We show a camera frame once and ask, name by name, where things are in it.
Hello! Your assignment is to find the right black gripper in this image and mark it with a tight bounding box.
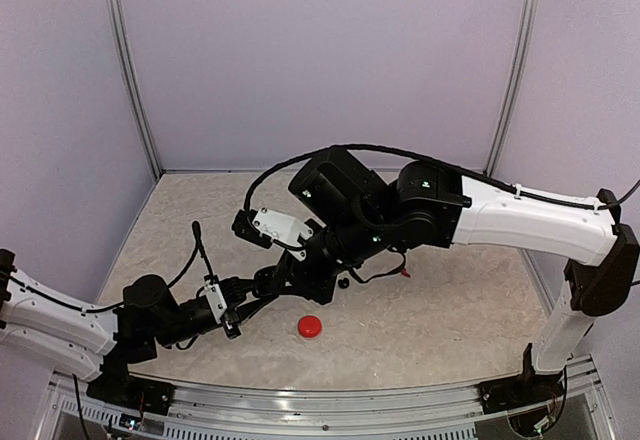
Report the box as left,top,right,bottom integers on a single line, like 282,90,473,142
266,210,390,307

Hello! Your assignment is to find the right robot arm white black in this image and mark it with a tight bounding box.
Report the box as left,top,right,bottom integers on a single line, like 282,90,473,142
234,144,639,404

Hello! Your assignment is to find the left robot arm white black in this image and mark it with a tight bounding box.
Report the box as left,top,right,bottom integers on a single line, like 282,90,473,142
1,250,286,405

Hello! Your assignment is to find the red round charging case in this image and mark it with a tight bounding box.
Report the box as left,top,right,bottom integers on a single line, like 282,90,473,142
297,315,323,339

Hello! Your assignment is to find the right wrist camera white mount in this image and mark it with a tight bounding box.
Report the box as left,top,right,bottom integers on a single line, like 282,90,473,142
231,208,314,262

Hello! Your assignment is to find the aluminium front rail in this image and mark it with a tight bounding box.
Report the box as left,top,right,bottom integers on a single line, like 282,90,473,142
47,354,606,440

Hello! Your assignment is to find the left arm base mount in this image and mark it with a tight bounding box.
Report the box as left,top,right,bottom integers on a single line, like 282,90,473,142
86,349,175,415

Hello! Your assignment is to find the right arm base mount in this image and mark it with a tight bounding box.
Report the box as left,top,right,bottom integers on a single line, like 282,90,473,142
477,344,568,439

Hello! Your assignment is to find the left aluminium corner post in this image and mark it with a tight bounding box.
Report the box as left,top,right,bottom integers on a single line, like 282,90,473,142
106,0,164,182

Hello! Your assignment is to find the aluminium corner post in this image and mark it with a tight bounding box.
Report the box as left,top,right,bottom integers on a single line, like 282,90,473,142
483,0,539,177
106,0,164,182

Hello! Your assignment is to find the right aluminium corner post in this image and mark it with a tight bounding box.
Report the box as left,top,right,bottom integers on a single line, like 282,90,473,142
483,0,539,177

